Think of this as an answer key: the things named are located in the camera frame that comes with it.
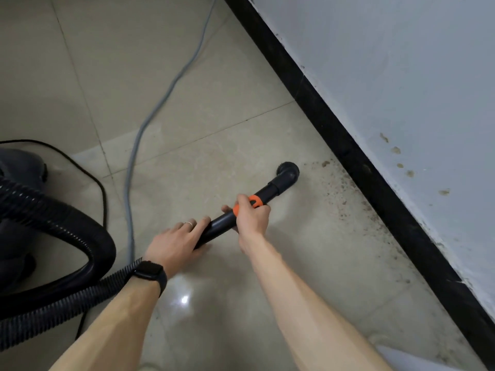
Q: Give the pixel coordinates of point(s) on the person's left hand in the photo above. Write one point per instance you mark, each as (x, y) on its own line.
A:
(174, 247)

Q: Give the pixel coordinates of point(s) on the black baseboard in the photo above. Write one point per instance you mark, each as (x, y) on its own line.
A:
(367, 181)

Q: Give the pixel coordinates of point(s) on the person's right forearm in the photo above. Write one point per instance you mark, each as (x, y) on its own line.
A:
(309, 312)

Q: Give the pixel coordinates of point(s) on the grey vacuum cleaner orange knobs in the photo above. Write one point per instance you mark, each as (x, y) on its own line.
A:
(19, 212)

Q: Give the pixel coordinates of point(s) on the light grey trousers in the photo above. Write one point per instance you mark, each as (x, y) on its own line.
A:
(410, 361)

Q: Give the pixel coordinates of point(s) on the person's right hand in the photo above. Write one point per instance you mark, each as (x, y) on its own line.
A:
(251, 224)

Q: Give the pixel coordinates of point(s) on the white shoe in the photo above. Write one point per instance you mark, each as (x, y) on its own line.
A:
(377, 339)

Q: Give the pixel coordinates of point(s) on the black smartwatch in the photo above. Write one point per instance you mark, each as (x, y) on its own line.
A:
(152, 272)

